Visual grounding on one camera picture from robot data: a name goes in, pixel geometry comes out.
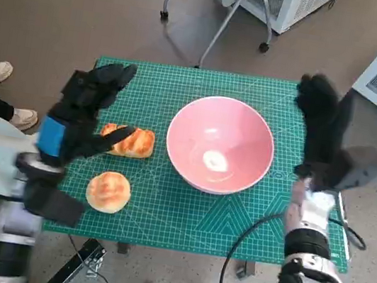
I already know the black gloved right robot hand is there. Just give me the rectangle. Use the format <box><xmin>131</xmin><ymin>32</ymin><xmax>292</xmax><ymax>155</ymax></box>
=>
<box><xmin>281</xmin><ymin>70</ymin><xmax>366</xmax><ymax>192</ymax></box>

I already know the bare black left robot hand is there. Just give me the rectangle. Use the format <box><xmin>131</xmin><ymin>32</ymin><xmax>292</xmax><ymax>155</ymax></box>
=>
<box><xmin>32</xmin><ymin>50</ymin><xmax>145</xmax><ymax>179</ymax></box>

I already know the rectangular toy bread loaf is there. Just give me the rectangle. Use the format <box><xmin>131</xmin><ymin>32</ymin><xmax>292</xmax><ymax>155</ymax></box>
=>
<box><xmin>96</xmin><ymin>121</ymin><xmax>158</xmax><ymax>162</ymax></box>

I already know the round toy bread bun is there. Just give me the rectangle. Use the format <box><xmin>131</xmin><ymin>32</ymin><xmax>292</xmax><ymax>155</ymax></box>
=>
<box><xmin>83</xmin><ymin>167</ymin><xmax>134</xmax><ymax>217</ymax></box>

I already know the pink bowl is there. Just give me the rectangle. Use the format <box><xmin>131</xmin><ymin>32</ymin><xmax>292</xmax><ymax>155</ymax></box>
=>
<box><xmin>159</xmin><ymin>89</ymin><xmax>282</xmax><ymax>204</ymax></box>

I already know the white appliance with grille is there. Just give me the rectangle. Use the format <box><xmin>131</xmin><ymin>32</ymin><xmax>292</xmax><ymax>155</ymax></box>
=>
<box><xmin>213</xmin><ymin>0</ymin><xmax>341</xmax><ymax>43</ymax></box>

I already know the green cutting mat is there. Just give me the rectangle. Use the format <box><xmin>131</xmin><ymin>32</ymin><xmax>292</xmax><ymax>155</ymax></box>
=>
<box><xmin>40</xmin><ymin>45</ymin><xmax>376</xmax><ymax>281</ymax></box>

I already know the black metal stand bar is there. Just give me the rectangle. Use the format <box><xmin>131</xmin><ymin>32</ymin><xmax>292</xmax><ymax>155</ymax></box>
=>
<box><xmin>40</xmin><ymin>231</ymin><xmax>110</xmax><ymax>283</ymax></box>

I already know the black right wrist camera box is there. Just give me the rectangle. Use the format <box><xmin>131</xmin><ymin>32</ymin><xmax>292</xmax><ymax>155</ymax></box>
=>
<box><xmin>331</xmin><ymin>141</ymin><xmax>377</xmax><ymax>196</ymax></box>

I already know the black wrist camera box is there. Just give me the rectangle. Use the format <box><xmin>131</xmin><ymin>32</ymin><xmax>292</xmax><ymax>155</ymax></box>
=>
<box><xmin>20</xmin><ymin>180</ymin><xmax>88</xmax><ymax>229</ymax></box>
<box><xmin>331</xmin><ymin>141</ymin><xmax>377</xmax><ymax>196</ymax></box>

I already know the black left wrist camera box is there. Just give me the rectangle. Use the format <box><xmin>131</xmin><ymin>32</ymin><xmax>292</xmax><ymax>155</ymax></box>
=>
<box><xmin>20</xmin><ymin>180</ymin><xmax>88</xmax><ymax>229</ymax></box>

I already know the grey table bracket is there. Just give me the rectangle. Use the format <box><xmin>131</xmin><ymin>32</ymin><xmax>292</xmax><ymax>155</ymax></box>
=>
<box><xmin>116</xmin><ymin>241</ymin><xmax>133</xmax><ymax>256</ymax></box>
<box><xmin>235</xmin><ymin>259</ymin><xmax>258</xmax><ymax>281</ymax></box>

